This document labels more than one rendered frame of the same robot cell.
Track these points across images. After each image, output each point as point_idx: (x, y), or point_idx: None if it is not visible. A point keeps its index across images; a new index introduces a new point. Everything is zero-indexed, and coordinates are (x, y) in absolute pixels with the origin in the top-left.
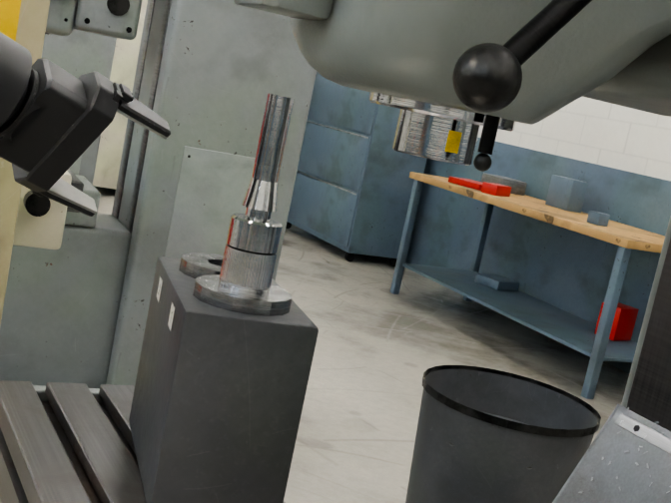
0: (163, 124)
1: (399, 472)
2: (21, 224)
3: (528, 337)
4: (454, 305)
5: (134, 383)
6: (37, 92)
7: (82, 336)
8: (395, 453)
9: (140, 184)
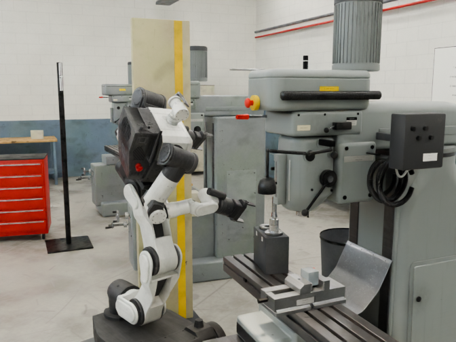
0: (254, 204)
1: (320, 267)
2: None
3: None
4: None
5: (224, 252)
6: (234, 205)
7: (204, 239)
8: (317, 261)
9: (214, 186)
